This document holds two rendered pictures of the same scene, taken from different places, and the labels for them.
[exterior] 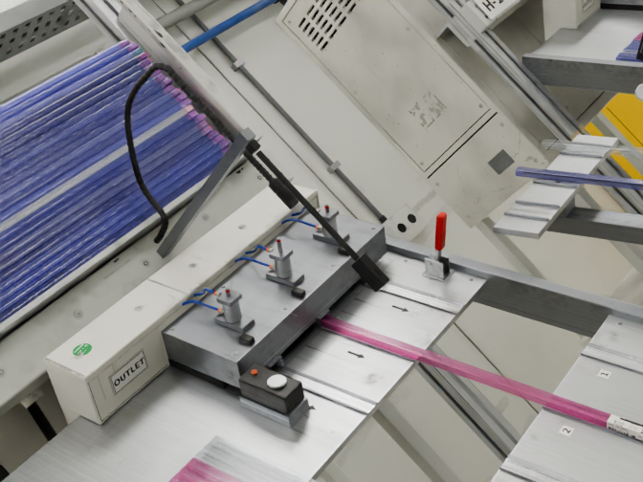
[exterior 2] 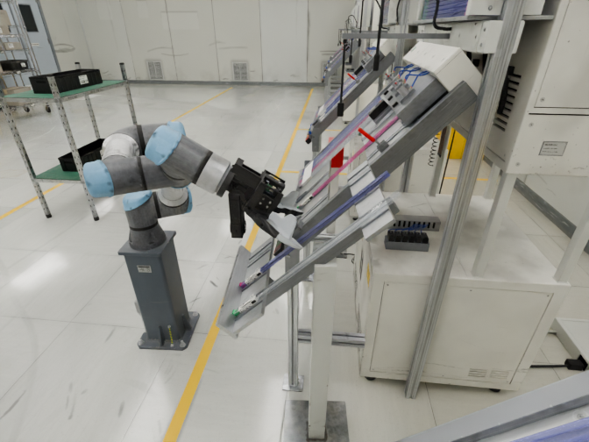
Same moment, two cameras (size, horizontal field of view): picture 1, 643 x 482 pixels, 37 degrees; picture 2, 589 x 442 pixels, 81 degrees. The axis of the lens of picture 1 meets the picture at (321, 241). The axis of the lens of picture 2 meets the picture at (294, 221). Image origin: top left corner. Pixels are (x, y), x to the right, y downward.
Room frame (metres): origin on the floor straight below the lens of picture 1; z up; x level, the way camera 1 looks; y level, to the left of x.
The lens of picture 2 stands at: (1.94, -0.99, 1.36)
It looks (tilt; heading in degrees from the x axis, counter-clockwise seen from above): 29 degrees down; 135
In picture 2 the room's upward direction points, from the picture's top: straight up
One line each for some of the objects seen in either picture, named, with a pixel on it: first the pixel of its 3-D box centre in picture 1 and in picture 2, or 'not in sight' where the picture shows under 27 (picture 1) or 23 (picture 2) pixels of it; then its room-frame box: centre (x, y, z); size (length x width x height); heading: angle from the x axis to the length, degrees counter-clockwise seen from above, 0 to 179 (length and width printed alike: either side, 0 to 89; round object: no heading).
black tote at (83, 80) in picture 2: not in sight; (69, 80); (-1.37, -0.22, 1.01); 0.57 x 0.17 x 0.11; 129
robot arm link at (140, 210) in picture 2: not in sight; (141, 206); (0.59, -0.55, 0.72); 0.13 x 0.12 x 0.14; 69
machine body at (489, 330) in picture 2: not in sight; (429, 283); (1.48, 0.36, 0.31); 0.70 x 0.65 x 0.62; 129
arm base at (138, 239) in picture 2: not in sight; (145, 231); (0.58, -0.55, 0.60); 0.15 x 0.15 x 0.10
